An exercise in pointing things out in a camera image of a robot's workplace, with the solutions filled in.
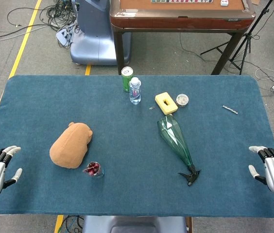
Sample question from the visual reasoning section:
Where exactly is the green spray bottle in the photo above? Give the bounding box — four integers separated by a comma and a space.
156, 115, 201, 187

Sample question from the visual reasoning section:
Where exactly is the clear water bottle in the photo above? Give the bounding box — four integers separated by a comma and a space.
128, 77, 142, 105

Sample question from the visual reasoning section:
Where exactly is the brown capybara plush toy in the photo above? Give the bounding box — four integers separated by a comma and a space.
49, 122, 93, 169

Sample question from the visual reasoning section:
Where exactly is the red cherry bunch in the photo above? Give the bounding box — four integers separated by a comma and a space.
85, 162, 101, 176

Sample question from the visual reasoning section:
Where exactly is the small round clear container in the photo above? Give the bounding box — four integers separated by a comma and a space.
175, 94, 189, 108

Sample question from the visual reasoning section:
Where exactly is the yellow sponge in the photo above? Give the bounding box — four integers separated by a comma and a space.
154, 92, 178, 115

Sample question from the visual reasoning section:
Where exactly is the blue table cloth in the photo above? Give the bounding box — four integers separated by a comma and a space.
0, 74, 274, 218

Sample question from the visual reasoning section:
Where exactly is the black tripod stand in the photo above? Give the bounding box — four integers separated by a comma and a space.
200, 0, 274, 75

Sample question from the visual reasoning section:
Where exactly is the grey robot torso base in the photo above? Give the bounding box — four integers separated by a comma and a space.
82, 215, 188, 233

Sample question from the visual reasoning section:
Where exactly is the grey power strip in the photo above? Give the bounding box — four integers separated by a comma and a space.
55, 24, 76, 47

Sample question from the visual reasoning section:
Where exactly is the green drink can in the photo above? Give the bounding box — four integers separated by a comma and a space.
121, 66, 134, 93

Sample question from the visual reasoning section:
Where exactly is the brown mahjong table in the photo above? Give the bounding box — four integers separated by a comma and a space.
109, 0, 256, 75

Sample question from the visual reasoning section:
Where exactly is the face-up mahjong tile row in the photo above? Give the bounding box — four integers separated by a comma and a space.
151, 0, 214, 4

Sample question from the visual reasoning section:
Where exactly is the small metal chain piece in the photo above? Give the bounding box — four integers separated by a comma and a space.
222, 104, 239, 115

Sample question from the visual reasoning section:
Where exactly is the white floor cable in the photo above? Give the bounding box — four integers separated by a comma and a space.
255, 67, 274, 84

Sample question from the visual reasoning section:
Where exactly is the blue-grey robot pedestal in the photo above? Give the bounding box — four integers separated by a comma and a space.
69, 0, 132, 66

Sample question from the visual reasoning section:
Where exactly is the black cable bundle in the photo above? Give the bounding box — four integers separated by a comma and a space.
7, 0, 79, 49

